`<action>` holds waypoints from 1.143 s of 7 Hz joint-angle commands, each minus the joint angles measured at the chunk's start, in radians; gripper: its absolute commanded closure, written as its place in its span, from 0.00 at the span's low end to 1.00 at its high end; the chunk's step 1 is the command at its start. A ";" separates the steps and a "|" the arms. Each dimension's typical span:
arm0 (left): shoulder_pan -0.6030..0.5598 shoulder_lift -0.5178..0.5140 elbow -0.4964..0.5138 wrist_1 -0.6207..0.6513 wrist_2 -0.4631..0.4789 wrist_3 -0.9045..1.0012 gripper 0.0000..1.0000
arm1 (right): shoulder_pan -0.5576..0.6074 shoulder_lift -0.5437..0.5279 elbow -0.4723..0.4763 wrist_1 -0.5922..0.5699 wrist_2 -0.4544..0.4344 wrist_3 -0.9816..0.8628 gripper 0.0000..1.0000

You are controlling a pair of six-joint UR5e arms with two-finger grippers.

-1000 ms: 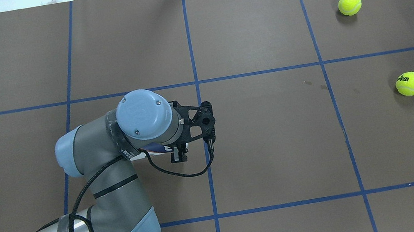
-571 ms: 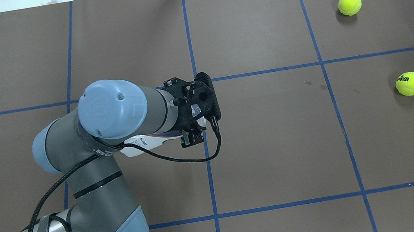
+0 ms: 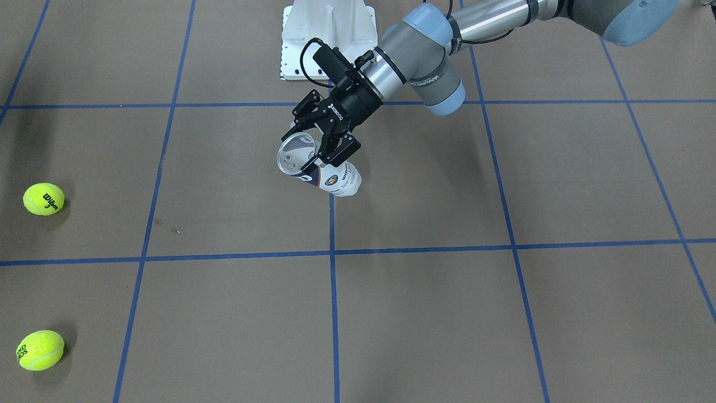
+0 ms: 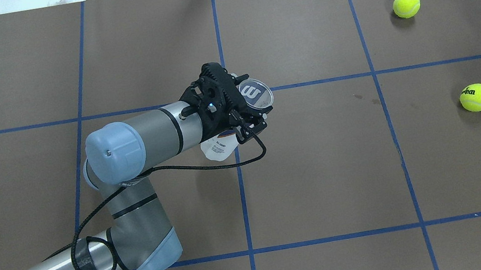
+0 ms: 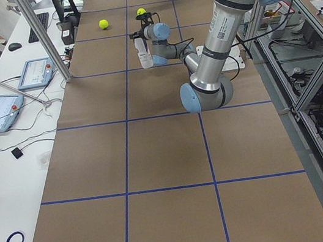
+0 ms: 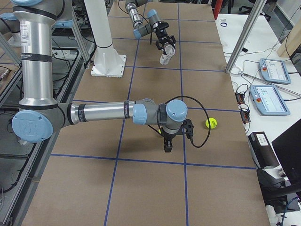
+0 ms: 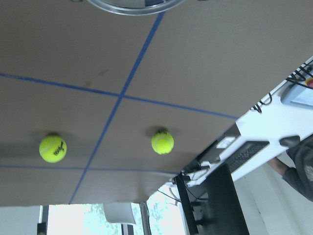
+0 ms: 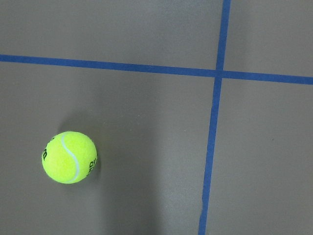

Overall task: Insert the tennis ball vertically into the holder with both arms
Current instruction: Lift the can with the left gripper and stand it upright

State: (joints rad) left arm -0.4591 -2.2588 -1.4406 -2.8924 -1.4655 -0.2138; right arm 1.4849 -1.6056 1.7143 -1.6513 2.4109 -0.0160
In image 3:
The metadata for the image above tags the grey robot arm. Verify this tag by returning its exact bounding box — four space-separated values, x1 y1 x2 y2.
282 1 678 180

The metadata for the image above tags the Wilson tennis ball can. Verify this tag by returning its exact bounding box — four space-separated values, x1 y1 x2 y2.
277 132 362 197

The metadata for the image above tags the yellow Wilson tennis ball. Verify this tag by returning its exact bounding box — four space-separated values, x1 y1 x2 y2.
22 183 65 216

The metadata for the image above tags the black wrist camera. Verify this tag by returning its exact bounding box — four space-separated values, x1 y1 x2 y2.
312 44 358 90

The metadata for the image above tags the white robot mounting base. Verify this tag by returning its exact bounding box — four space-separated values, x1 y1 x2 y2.
280 1 378 80

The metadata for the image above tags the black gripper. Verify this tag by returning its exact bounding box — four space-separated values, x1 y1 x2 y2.
281 82 383 175

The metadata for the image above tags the yellow Roland Garros tennis ball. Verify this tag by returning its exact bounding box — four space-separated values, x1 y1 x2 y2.
16 330 65 372

